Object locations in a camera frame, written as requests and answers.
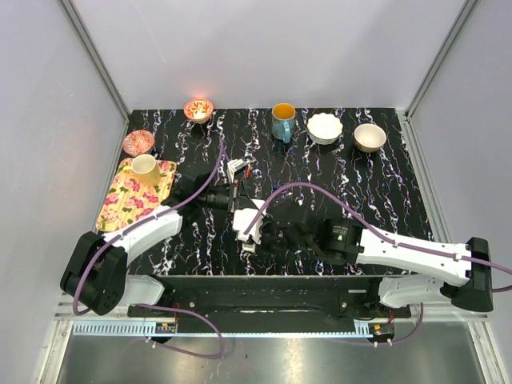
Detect white red remote control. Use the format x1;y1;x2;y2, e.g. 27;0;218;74
232;208;262;234

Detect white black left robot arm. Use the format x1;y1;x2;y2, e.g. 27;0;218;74
60;171;244;317

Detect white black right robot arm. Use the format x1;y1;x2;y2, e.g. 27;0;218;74
262;215;494;317

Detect cream yellow cup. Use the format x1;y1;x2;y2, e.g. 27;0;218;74
131;154;160;186

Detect red patterned small bowl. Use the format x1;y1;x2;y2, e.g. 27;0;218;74
184;98;214;124

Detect blue mug yellow inside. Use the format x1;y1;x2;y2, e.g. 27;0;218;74
272;103;295;144

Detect floral pink tray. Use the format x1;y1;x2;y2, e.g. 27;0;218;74
96;158;177;232

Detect white scalloped bowl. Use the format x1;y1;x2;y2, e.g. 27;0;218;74
306;113;343;145

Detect red patterned saucer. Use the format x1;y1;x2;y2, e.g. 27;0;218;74
122;130;155;157

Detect cream round bowl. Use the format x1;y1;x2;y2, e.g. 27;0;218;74
354;123;387;154

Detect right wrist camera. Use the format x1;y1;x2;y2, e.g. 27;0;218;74
233;218;262;254

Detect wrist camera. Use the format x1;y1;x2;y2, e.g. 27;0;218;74
233;218;262;254
227;159;247;184

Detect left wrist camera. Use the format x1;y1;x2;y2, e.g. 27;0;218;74
227;159;247;184

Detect black mounting base plate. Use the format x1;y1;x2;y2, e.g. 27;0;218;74
128;276;411;335

